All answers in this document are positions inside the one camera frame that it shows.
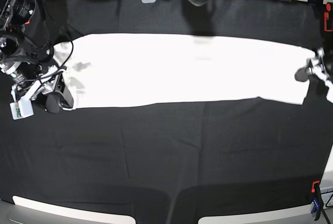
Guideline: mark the orange clamp top right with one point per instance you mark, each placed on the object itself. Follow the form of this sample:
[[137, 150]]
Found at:
[[327, 18]]

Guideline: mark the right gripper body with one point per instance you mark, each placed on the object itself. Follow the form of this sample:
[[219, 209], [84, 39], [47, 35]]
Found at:
[[44, 83]]

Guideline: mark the black table cloth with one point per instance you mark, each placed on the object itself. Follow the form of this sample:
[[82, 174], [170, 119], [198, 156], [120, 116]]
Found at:
[[173, 162]]

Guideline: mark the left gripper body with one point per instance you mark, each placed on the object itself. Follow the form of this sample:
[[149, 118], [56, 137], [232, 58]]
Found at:
[[321, 65]]

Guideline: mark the orange blue clamp bottom right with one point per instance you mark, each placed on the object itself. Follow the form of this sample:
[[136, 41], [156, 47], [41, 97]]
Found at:
[[317, 202]]

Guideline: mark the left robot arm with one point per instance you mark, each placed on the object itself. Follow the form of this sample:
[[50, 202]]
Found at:
[[314, 78]]

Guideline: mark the white printed t-shirt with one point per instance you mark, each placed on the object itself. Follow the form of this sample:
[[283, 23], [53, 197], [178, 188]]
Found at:
[[129, 70]]

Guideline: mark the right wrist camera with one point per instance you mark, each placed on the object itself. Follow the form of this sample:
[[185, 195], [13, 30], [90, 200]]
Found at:
[[21, 109]]

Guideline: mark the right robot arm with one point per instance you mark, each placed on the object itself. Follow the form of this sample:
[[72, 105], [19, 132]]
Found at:
[[21, 57]]

